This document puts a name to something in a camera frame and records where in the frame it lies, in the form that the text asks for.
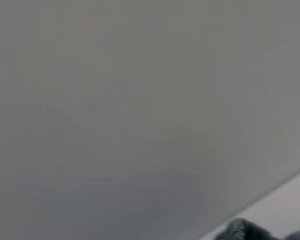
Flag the blue denim shorts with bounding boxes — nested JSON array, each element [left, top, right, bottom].
[[216, 217, 300, 240]]

